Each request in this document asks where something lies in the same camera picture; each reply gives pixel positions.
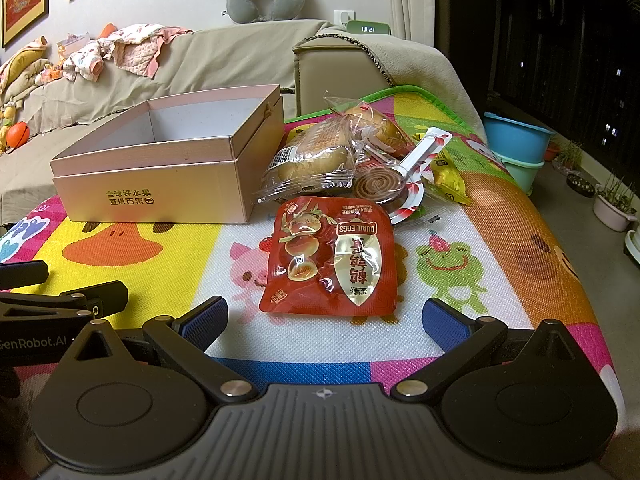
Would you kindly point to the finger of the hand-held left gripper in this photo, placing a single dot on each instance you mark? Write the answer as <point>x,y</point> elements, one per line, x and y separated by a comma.
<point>27,272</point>
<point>107,297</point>

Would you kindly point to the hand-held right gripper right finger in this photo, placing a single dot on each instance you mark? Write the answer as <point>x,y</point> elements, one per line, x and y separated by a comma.
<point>442,324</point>

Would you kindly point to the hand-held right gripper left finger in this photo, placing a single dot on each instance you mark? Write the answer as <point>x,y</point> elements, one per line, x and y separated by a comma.
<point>207,322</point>

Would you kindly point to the pink cardboard box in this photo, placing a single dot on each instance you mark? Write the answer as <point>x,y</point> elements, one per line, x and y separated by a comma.
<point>150,195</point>

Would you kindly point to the red quail egg packet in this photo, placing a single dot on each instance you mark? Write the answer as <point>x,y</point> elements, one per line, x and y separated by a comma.
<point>325,260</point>

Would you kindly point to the yellow snack packet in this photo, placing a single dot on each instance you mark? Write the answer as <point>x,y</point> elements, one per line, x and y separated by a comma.
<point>450,180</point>

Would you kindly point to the brown swirl lollipop packet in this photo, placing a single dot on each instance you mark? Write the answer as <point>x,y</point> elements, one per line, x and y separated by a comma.
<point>377,185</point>

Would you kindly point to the bread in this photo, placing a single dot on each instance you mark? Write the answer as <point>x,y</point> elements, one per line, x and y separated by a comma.
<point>375,122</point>
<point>310,157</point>

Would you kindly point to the colourful cartoon play mat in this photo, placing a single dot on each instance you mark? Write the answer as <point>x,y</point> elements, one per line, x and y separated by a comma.
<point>150,270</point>

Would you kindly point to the orange toy ball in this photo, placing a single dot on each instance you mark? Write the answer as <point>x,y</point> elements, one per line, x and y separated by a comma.
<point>18,134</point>

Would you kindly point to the yellow toy figure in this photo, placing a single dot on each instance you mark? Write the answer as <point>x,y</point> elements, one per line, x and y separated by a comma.
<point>5,130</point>

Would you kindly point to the dark small plant pot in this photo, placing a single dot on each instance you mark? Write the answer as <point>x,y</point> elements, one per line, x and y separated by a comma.
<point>582,187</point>

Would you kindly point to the blue plastic basin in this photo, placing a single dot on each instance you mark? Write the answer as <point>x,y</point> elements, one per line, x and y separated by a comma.
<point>517,137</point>

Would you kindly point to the white pot with sprouts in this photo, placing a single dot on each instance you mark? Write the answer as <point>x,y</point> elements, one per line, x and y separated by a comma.
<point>614,212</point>

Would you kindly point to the white ribbed plant pot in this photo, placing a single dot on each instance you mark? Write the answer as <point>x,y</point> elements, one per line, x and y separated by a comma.
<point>632,247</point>

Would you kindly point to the yellow cloth bundle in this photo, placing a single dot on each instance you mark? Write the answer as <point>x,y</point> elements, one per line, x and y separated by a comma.
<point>22,65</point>

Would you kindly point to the small green potted plant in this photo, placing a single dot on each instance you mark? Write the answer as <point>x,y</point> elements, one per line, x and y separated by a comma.
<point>567,155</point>

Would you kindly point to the pink floral baby clothes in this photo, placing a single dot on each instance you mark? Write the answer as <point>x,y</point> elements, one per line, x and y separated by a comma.
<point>135,47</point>

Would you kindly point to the gold framed red picture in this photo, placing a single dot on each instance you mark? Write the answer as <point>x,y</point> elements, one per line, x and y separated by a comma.
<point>22,0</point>

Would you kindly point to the green digital clock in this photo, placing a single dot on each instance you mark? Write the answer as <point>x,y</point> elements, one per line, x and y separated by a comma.
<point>369,28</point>

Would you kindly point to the dark glass balcony door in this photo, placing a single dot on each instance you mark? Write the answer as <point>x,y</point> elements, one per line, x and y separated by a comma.
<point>540,35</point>

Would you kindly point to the beige curtain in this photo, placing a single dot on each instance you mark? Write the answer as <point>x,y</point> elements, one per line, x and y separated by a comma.
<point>412,0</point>

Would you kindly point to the white wall socket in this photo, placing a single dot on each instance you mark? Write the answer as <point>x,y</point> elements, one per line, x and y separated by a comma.
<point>344,17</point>

